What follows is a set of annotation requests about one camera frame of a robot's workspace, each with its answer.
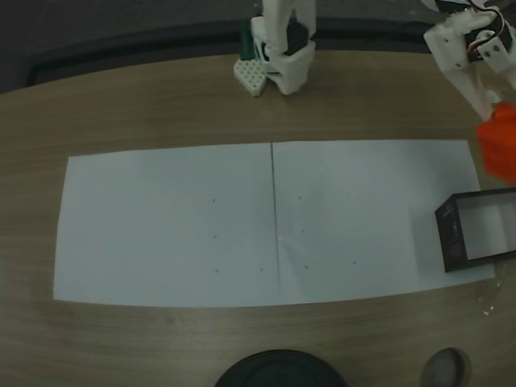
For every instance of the orange cube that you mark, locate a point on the orange cube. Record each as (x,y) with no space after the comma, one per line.
(500,141)

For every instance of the white paper sheet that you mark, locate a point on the white paper sheet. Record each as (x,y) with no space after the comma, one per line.
(161,225)
(363,250)

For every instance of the black round object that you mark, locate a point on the black round object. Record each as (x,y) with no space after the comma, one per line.
(278,369)

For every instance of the green clamp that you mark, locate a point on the green clamp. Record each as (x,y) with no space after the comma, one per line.
(246,40)

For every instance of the brown box white inside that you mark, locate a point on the brown box white inside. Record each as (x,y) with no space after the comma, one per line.
(453,238)

